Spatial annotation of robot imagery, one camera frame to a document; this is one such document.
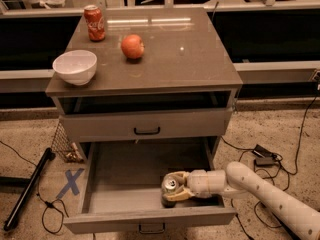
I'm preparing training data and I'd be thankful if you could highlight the black cable floor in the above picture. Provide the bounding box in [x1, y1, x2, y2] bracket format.
[220, 80, 320, 240]
[0, 140, 70, 235]

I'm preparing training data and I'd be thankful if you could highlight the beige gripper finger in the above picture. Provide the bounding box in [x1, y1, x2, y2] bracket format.
[162, 187, 194, 202]
[163, 171, 189, 186]

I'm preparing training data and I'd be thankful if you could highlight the red coca-cola can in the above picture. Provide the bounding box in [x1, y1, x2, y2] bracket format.
[84, 5, 105, 41]

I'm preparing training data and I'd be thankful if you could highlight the open grey lower drawer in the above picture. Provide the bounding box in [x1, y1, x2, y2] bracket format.
[65, 138, 236, 234]

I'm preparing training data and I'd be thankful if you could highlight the black cable left floor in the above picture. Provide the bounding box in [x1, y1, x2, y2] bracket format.
[0, 140, 70, 235]

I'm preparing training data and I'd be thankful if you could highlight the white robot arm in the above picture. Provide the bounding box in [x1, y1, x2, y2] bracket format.
[161, 162, 320, 240]

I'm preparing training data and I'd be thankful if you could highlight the closed grey upper drawer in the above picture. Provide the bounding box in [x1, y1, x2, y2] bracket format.
[60, 108, 232, 142]

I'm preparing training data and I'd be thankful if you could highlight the black cable right floor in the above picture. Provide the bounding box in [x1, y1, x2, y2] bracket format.
[220, 80, 320, 240]

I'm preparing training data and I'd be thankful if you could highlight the red apple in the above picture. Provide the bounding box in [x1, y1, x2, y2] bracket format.
[121, 34, 144, 59]

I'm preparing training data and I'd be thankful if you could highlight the black power adapter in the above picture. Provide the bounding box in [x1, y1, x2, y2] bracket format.
[252, 144, 276, 166]

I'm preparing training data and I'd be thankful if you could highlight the black bar left floor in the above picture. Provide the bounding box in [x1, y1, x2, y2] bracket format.
[3, 148, 55, 232]

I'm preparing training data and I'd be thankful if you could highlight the grey drawer cabinet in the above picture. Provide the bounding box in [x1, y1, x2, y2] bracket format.
[46, 8, 242, 157]

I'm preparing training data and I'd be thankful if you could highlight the green white 7up can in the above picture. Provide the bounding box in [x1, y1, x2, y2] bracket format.
[161, 176, 179, 208]

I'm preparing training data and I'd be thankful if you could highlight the white ceramic bowl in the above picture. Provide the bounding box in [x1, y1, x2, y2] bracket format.
[52, 50, 97, 86]

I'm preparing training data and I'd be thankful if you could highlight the wire mesh basket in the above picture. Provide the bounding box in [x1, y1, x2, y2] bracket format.
[51, 123, 83, 163]

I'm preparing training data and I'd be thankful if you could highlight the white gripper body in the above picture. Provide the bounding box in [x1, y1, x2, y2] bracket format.
[187, 170, 227, 198]

